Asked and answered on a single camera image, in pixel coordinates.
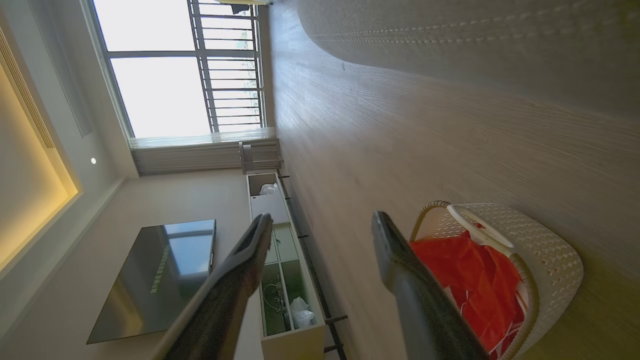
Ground black flat screen television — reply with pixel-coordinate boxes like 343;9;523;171
86;219;217;345

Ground large white plastic bag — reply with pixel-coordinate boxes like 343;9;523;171
290;296;316;329

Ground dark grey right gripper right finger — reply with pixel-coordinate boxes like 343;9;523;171
371;210;492;360

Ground white sheer curtain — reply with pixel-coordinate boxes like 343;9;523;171
129;127;277;176

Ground grey fabric sofa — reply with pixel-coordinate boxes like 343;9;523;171
297;0;640;121

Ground red and white garment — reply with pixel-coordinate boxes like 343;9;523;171
410;231;526;358

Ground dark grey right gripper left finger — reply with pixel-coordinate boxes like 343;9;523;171
152;213;274;360

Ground grey balcony railing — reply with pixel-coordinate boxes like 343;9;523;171
187;0;266;133

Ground cream plastic laundry basket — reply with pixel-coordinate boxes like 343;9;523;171
409;200;585;360

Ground linear ceiling air vent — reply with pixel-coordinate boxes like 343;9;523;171
0;27;56;150

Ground white television cabinet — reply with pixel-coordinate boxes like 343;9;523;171
246;172;349;360

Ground white slatted chair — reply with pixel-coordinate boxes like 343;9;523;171
238;139;285;175

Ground large window with grey frame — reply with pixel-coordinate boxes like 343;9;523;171
80;0;276;141

